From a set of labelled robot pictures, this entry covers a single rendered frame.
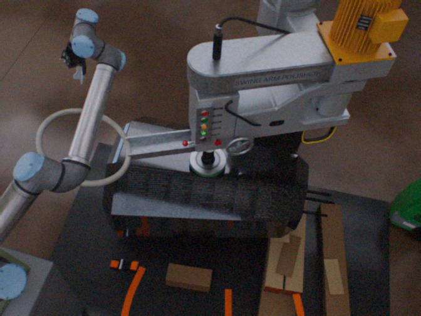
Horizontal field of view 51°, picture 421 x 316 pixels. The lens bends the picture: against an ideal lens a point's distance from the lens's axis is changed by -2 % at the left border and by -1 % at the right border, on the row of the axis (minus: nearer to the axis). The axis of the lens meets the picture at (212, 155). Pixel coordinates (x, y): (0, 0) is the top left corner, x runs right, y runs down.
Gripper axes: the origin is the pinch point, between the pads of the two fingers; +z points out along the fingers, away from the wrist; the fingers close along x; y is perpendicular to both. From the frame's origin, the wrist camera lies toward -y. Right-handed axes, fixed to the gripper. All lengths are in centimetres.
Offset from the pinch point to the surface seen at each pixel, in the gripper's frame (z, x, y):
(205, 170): 34, 64, -56
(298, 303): 74, 160, -82
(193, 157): 35, 53, -57
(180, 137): 20, 45, -46
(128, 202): 72, 47, -26
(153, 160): 50, 38, -43
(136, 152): 29, 38, -22
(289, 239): 70, 125, -108
